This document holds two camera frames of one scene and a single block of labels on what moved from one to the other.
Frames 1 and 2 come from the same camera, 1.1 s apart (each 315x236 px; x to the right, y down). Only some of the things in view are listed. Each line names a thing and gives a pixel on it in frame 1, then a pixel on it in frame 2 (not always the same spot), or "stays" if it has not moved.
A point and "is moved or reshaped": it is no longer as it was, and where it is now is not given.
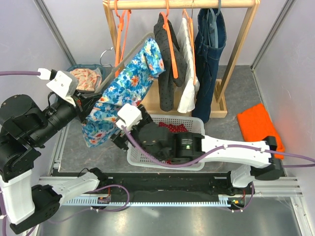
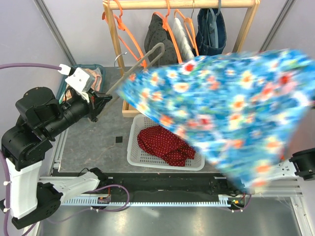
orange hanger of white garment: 192,43 -> 188,20
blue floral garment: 123,86 -> 245,109
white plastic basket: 138,157 stays
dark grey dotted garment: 167,82 -> 157,33
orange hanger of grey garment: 166,27 is moved or reshaped
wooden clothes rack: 150,94 stays
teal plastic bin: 104,74 stays
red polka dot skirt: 175,128 is moved or reshaped
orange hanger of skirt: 123,26 -> 122,26
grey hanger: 114,69 -> 162,51
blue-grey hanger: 213,26 stays
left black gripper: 84,103 -> 97,101
